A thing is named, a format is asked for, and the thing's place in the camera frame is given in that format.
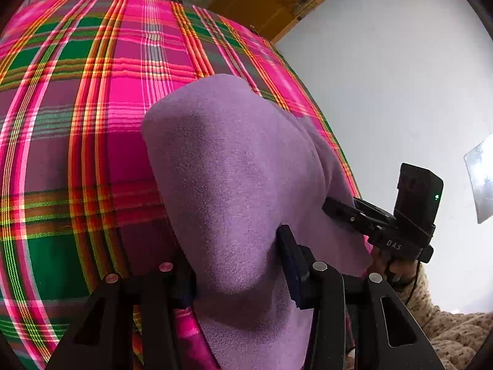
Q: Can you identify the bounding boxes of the purple fleece pants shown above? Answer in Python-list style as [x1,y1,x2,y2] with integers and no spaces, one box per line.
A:
[141,74,374,370]

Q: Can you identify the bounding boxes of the person's right forearm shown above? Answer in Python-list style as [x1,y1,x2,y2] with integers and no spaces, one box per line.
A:
[397,266,440,321]

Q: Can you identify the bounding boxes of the pink green plaid blanket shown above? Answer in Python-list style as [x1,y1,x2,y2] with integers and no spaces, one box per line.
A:
[0,0,363,370]

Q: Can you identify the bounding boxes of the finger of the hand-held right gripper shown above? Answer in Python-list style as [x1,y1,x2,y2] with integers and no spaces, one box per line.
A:
[353,198,398,225]
[322,196,381,236]

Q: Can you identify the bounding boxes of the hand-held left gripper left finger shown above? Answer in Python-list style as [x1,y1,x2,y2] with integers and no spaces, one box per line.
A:
[46,263,198,370]

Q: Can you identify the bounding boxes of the shiny wall sheet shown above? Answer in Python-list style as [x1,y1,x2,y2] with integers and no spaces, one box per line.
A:
[464,134,493,225]

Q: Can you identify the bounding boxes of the person's right hand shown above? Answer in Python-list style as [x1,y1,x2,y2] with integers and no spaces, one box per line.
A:
[370,247,420,290]

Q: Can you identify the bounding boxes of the person's patterned fleece clothing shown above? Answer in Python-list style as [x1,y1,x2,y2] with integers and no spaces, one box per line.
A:
[418,308,491,370]

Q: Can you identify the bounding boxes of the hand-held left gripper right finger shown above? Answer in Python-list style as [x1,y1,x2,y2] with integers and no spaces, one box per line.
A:
[277,224,445,370]

